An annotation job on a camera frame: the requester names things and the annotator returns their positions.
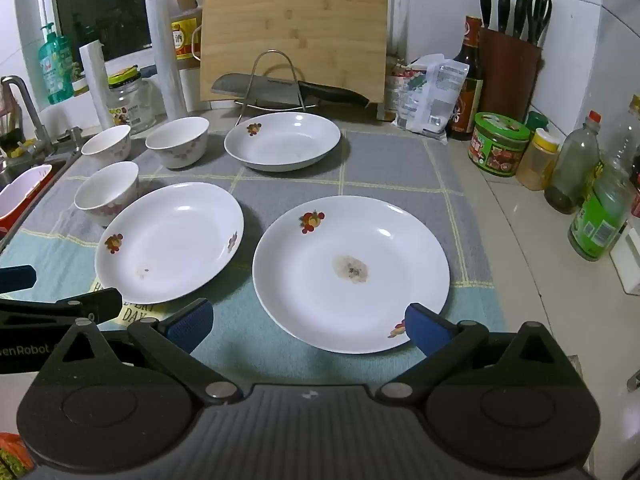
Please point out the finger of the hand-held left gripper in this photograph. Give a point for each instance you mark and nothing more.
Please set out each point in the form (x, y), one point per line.
(95, 304)
(17, 279)

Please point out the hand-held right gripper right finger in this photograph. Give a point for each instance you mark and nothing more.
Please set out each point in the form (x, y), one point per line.
(424, 325)

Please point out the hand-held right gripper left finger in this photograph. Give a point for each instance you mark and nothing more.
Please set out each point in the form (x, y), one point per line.
(192, 321)

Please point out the white plate with fruit print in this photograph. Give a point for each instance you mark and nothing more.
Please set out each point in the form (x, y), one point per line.
(285, 142)
(175, 240)
(310, 290)

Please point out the white bowl with floral print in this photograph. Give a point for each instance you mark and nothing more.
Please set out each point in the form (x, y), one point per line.
(106, 141)
(106, 191)
(177, 135)

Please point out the red white colander basin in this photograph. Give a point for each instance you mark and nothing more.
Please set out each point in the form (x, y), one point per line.
(20, 190)

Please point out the orange green snack bag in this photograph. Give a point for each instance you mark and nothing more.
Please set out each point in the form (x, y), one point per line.
(12, 457)

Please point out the grey teal checked dish mat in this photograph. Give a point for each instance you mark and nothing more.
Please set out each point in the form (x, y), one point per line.
(400, 170)

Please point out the metal faucet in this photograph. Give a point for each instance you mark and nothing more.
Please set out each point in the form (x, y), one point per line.
(27, 105)

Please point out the green round tin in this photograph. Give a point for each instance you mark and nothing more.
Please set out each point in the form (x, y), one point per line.
(497, 147)

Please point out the yellow-capped spice jar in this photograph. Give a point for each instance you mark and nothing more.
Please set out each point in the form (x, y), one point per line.
(536, 162)

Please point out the small yellow-green bottle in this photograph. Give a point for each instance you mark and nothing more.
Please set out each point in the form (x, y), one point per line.
(80, 87)

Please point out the glass jar green lid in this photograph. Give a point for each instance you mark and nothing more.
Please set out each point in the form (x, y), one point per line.
(131, 105)

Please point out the green label plastic bottle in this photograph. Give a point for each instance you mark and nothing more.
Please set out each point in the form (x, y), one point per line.
(597, 215)

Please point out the glass bottle red cap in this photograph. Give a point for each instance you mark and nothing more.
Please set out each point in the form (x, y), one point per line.
(572, 170)

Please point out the green dish soap bottle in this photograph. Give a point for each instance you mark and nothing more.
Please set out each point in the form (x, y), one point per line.
(56, 67)

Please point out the dark soy sauce bottle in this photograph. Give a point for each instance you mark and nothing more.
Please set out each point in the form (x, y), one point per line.
(467, 95)

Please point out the red white seasoning bag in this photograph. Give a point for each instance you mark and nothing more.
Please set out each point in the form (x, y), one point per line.
(399, 87)

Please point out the brown knife block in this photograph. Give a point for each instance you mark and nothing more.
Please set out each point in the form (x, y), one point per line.
(507, 77)

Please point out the clear plastic bottle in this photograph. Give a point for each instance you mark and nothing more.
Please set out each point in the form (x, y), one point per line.
(625, 135)

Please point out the brown oil jug yellow cap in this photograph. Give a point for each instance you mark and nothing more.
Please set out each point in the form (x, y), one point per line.
(182, 25)

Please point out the bamboo cutting board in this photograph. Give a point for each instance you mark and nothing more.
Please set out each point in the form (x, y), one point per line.
(300, 25)

